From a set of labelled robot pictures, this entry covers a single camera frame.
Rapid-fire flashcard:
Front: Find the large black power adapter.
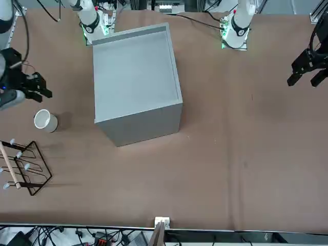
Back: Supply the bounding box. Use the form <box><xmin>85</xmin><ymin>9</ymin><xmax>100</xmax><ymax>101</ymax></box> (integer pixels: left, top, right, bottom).
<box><xmin>5</xmin><ymin>231</ymin><xmax>33</xmax><ymax>246</ymax></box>

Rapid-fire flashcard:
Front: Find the gray metal cabinet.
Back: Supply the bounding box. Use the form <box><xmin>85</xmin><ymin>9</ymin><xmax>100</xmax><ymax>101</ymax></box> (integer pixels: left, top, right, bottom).
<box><xmin>91</xmin><ymin>22</ymin><xmax>183</xmax><ymax>147</ymax></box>

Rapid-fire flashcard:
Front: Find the gray power strip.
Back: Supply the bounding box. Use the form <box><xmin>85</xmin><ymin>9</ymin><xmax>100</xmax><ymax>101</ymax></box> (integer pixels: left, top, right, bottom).
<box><xmin>158</xmin><ymin>3</ymin><xmax>174</xmax><ymax>14</ymax></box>

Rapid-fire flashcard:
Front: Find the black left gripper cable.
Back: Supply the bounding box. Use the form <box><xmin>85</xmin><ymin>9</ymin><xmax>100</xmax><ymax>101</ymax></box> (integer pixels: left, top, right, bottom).
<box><xmin>309</xmin><ymin>15</ymin><xmax>328</xmax><ymax>54</ymax></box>

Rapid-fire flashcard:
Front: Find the aluminium frame post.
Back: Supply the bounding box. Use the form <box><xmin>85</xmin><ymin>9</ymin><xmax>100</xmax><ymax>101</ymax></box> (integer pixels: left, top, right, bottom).
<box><xmin>149</xmin><ymin>216</ymin><xmax>171</xmax><ymax>246</ymax></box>

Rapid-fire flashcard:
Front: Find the aluminium frame corner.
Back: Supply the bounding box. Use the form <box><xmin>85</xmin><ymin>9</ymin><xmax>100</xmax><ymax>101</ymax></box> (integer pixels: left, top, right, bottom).
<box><xmin>309</xmin><ymin>0</ymin><xmax>328</xmax><ymax>24</ymax></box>

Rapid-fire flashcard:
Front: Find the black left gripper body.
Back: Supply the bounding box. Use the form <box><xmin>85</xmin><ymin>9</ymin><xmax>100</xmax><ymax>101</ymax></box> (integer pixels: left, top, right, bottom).
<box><xmin>291</xmin><ymin>48</ymin><xmax>328</xmax><ymax>75</ymax></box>

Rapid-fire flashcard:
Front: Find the black wire cup holder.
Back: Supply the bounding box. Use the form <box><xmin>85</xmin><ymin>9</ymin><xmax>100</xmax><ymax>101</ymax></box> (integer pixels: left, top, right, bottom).
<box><xmin>0</xmin><ymin>138</ymin><xmax>53</xmax><ymax>197</ymax></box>

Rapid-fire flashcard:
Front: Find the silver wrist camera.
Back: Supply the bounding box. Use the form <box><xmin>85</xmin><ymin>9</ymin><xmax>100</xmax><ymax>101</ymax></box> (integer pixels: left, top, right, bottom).
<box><xmin>0</xmin><ymin>88</ymin><xmax>26</xmax><ymax>111</ymax></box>

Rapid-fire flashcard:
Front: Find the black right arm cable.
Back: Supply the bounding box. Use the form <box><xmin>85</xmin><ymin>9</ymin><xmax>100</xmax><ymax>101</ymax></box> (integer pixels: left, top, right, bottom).
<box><xmin>14</xmin><ymin>0</ymin><xmax>62</xmax><ymax>64</ymax></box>

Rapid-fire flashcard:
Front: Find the dark gray power adapter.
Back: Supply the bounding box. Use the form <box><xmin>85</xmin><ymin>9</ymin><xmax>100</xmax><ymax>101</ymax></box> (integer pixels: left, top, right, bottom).
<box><xmin>130</xmin><ymin>231</ymin><xmax>149</xmax><ymax>246</ymax></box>

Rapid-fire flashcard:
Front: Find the black left arm base cable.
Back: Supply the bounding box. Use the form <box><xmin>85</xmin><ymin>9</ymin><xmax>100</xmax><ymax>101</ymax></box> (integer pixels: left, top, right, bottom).
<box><xmin>175</xmin><ymin>11</ymin><xmax>223</xmax><ymax>29</ymax></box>

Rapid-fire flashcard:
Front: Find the orange black connector block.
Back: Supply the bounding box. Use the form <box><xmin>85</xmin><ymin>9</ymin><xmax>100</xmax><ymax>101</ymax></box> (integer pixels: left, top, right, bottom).
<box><xmin>93</xmin><ymin>232</ymin><xmax>114</xmax><ymax>245</ymax></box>

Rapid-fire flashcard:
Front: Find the white cup with black handle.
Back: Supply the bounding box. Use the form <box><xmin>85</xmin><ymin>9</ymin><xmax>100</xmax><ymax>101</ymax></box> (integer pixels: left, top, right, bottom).
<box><xmin>33</xmin><ymin>109</ymin><xmax>58</xmax><ymax>133</ymax></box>

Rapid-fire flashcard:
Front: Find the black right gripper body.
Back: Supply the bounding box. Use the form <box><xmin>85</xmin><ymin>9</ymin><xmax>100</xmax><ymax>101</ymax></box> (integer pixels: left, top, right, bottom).
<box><xmin>0</xmin><ymin>47</ymin><xmax>28</xmax><ymax>92</ymax></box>

